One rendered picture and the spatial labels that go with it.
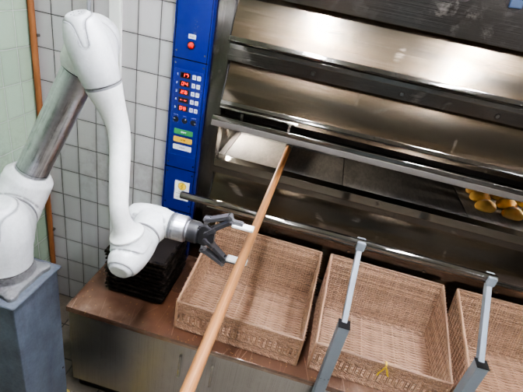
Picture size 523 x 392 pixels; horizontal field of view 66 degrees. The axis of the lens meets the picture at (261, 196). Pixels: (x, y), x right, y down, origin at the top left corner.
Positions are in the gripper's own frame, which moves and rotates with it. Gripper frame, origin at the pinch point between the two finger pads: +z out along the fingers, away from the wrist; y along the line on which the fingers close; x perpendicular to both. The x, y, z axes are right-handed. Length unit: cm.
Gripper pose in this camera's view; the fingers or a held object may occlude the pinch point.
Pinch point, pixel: (247, 246)
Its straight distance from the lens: 133.8
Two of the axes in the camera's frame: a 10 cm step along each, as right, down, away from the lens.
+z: 9.6, 2.5, -0.9
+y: -1.8, 8.6, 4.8
